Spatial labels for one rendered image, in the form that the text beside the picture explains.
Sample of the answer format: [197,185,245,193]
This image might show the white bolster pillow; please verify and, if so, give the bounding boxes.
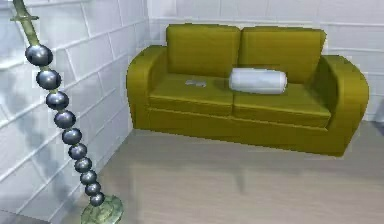
[228,67,288,95]

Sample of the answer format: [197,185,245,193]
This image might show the grey remote control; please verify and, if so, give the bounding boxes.
[184,79,208,89]

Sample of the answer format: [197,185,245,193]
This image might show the beaded brass floor lamp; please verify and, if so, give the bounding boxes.
[9,0,125,224]

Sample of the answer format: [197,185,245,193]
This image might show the olive green sofa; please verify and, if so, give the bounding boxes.
[125,23,370,158]

